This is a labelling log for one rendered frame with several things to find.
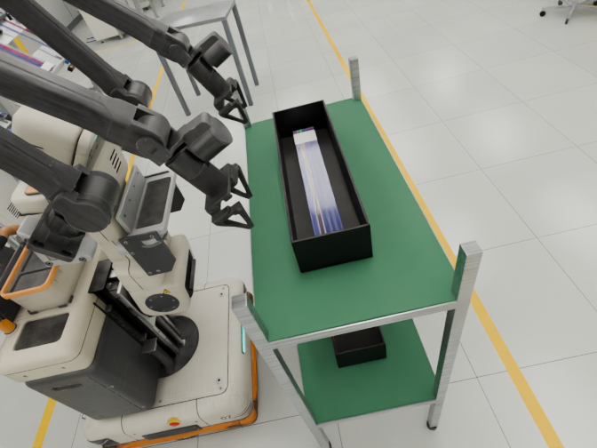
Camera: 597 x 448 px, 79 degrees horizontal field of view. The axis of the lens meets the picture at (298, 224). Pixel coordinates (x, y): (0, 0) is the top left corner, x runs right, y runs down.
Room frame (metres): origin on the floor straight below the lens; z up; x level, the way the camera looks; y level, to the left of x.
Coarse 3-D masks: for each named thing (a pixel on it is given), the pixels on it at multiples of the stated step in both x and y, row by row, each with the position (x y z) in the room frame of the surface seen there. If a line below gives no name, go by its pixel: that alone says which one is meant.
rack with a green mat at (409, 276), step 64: (256, 128) 1.22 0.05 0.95; (256, 192) 0.86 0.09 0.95; (384, 192) 0.70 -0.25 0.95; (256, 256) 0.61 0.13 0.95; (384, 256) 0.50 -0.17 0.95; (256, 320) 0.37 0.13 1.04; (320, 320) 0.39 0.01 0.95; (384, 320) 0.35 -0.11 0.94; (448, 320) 0.36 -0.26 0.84; (320, 384) 0.49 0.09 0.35; (384, 384) 0.43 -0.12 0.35; (448, 384) 0.34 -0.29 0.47
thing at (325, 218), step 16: (304, 144) 0.96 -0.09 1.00; (304, 160) 0.88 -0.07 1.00; (320, 160) 0.86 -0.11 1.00; (304, 176) 0.81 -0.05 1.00; (320, 176) 0.79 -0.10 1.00; (320, 192) 0.72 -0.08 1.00; (320, 208) 0.67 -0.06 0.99; (336, 208) 0.65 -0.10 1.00; (320, 224) 0.61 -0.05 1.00; (336, 224) 0.60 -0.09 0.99
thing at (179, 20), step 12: (228, 0) 3.77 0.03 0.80; (180, 12) 3.83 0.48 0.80; (192, 12) 3.72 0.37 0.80; (204, 12) 3.60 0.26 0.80; (216, 12) 3.50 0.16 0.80; (228, 12) 3.47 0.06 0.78; (168, 24) 3.58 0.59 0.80; (180, 24) 3.47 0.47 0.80; (192, 24) 3.41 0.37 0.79; (204, 24) 3.38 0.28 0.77; (240, 24) 3.73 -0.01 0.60; (228, 36) 3.34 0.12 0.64; (168, 72) 3.51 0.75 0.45; (240, 72) 3.34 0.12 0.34; (252, 72) 3.73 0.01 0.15; (192, 84) 3.91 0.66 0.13; (180, 96) 3.51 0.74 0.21
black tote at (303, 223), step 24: (288, 120) 1.08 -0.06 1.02; (312, 120) 1.07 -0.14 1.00; (288, 144) 1.04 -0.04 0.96; (336, 144) 0.86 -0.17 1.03; (288, 168) 0.91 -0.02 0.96; (336, 168) 0.84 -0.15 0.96; (288, 192) 0.75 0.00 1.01; (336, 192) 0.74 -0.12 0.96; (288, 216) 0.60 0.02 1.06; (360, 216) 0.59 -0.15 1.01; (312, 240) 0.52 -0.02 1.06; (336, 240) 0.51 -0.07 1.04; (360, 240) 0.51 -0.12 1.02; (312, 264) 0.52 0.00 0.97; (336, 264) 0.51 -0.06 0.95
